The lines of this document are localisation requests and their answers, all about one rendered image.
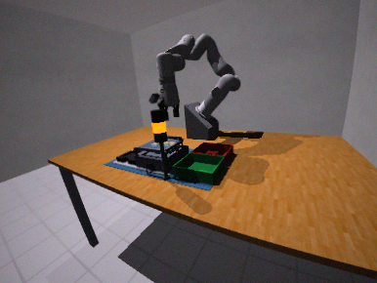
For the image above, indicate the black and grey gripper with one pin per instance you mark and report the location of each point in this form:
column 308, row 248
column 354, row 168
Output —
column 170, row 97

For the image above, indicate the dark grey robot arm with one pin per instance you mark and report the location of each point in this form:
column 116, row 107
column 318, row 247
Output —
column 174, row 60

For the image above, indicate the green open-top bin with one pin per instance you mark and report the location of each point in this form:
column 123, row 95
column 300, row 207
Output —
column 199, row 167

